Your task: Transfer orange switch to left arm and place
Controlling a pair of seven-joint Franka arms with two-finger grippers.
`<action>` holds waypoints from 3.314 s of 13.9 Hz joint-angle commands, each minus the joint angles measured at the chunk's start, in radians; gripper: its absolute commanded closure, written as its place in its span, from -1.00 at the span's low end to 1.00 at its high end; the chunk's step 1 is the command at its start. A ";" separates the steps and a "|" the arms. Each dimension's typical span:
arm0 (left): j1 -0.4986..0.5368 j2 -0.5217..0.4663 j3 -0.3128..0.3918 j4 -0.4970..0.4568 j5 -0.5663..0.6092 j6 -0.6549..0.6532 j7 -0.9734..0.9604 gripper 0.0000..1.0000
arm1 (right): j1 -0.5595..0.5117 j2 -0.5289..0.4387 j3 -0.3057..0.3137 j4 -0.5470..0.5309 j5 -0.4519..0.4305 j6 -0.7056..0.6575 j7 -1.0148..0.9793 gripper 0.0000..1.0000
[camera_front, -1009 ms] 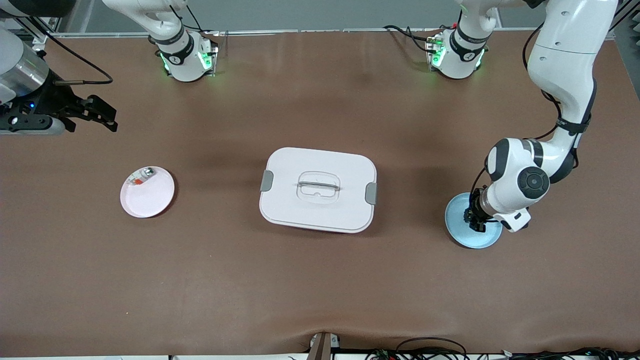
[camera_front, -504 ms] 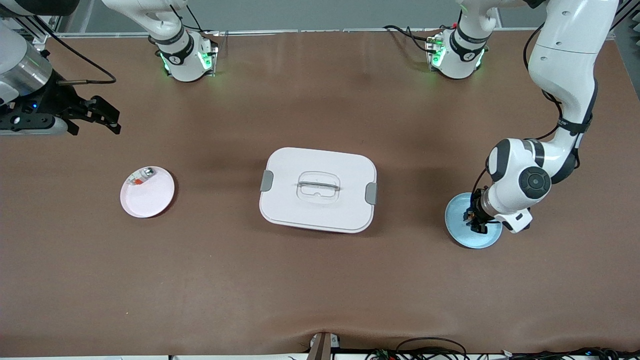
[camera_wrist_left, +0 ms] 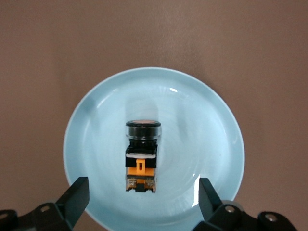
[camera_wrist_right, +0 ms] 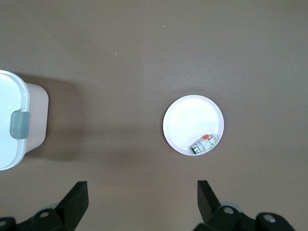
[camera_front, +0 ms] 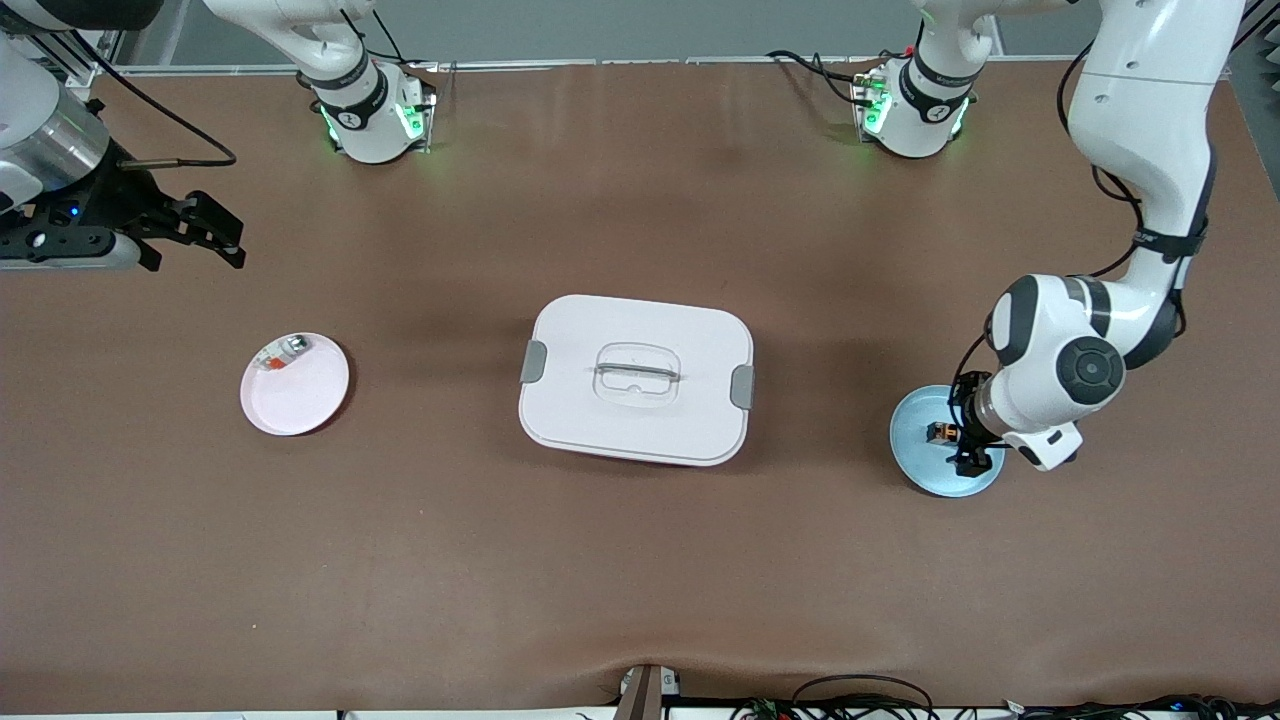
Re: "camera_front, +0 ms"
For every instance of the grey table edge rail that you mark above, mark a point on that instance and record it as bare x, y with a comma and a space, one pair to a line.
600, 62

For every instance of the white lidded storage box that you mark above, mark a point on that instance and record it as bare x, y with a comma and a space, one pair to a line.
600, 420

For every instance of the light blue round plate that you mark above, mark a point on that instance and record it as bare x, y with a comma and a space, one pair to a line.
920, 470

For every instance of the brown table clamp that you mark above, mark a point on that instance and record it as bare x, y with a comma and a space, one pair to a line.
645, 695

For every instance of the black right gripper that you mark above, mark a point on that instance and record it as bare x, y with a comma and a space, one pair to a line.
122, 200

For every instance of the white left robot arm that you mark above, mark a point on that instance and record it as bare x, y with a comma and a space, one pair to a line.
1140, 120

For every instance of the pink round plate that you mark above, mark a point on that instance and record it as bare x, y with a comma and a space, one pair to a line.
300, 400

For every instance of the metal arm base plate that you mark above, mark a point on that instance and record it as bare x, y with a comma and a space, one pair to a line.
428, 110
858, 100

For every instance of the orange push-button switch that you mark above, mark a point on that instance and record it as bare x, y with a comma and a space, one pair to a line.
942, 432

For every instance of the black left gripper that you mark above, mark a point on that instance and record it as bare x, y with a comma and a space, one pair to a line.
966, 409

